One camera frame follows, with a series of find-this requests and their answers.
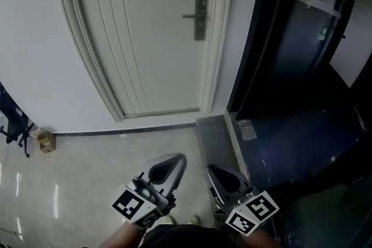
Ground black office chair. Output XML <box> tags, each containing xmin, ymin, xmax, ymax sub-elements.
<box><xmin>0</xmin><ymin>81</ymin><xmax>36</xmax><ymax>159</ymax></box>

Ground white door frame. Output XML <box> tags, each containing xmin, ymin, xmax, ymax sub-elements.
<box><xmin>53</xmin><ymin>0</ymin><xmax>237</xmax><ymax>123</ymax></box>

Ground white panelled door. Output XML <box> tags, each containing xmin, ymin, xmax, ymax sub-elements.
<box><xmin>72</xmin><ymin>0</ymin><xmax>217</xmax><ymax>117</ymax></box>

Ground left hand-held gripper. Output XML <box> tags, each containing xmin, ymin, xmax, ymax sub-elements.
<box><xmin>111</xmin><ymin>153</ymin><xmax>187</xmax><ymax>231</ymax></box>

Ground person's right forearm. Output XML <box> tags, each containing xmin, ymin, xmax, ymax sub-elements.
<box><xmin>239</xmin><ymin>225</ymin><xmax>286</xmax><ymax>248</ymax></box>

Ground grey tape patch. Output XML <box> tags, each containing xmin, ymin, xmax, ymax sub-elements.
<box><xmin>236</xmin><ymin>120</ymin><xmax>258</xmax><ymax>142</ymax></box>

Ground dark glass door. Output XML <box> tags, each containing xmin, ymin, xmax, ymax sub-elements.
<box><xmin>269</xmin><ymin>0</ymin><xmax>362</xmax><ymax>102</ymax></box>

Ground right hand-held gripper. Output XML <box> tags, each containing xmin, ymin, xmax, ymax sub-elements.
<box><xmin>206</xmin><ymin>164</ymin><xmax>280</xmax><ymax>238</ymax></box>

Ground person's black shorts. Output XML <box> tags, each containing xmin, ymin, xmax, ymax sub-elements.
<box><xmin>138</xmin><ymin>222</ymin><xmax>242</xmax><ymax>248</ymax></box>

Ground brown cardboard box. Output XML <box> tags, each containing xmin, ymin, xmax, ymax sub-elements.
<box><xmin>30</xmin><ymin>127</ymin><xmax>57</xmax><ymax>155</ymax></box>

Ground dark metal door lock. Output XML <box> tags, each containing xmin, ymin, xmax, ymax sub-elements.
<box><xmin>182</xmin><ymin>0</ymin><xmax>209</xmax><ymax>42</ymax></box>

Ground black metal door frame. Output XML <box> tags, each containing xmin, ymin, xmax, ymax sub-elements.
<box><xmin>226</xmin><ymin>0</ymin><xmax>300</xmax><ymax>121</ymax></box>

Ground dark metal baseboard strip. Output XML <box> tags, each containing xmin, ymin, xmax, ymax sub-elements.
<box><xmin>54</xmin><ymin>122</ymin><xmax>197</xmax><ymax>138</ymax></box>

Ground person's left forearm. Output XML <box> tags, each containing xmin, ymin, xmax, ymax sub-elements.
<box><xmin>98</xmin><ymin>220</ymin><xmax>146</xmax><ymax>248</ymax></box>

